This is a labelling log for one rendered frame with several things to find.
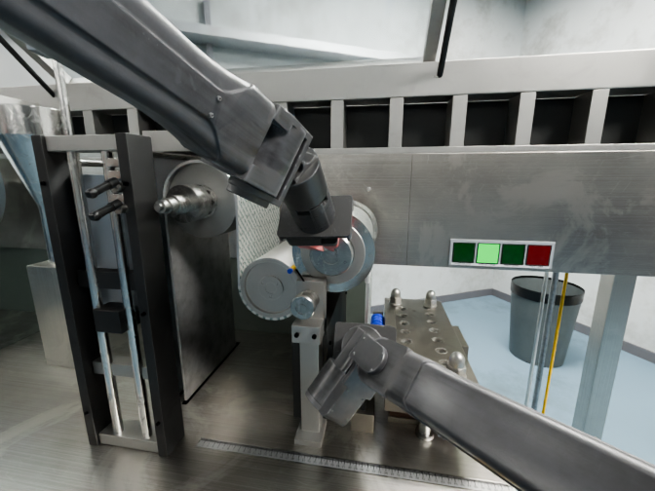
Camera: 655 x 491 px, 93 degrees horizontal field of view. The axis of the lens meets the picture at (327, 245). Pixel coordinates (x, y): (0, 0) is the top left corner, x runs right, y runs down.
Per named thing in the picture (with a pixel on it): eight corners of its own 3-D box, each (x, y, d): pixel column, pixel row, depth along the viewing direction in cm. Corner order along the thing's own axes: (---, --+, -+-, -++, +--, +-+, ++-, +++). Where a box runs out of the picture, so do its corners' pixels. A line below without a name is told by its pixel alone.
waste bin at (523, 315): (587, 364, 236) (600, 291, 223) (541, 377, 222) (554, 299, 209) (530, 336, 278) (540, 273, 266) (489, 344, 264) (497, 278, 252)
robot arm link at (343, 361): (393, 342, 41) (357, 316, 42) (362, 388, 40) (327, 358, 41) (390, 341, 47) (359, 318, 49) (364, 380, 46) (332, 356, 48)
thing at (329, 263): (311, 277, 55) (306, 235, 53) (314, 274, 57) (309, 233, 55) (354, 275, 53) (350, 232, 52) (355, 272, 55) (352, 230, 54)
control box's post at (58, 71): (66, 162, 64) (48, 54, 60) (74, 162, 66) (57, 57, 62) (73, 162, 64) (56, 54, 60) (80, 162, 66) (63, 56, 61)
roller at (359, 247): (295, 277, 57) (305, 214, 54) (323, 246, 82) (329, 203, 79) (358, 290, 55) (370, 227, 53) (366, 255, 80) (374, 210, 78)
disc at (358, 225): (287, 283, 58) (297, 203, 54) (288, 282, 58) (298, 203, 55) (366, 300, 56) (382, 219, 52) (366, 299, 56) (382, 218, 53)
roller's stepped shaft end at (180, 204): (148, 217, 48) (146, 196, 47) (173, 213, 53) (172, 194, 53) (168, 218, 47) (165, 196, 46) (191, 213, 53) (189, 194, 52)
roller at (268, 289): (242, 316, 61) (238, 256, 59) (282, 276, 86) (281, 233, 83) (301, 321, 59) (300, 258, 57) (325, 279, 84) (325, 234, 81)
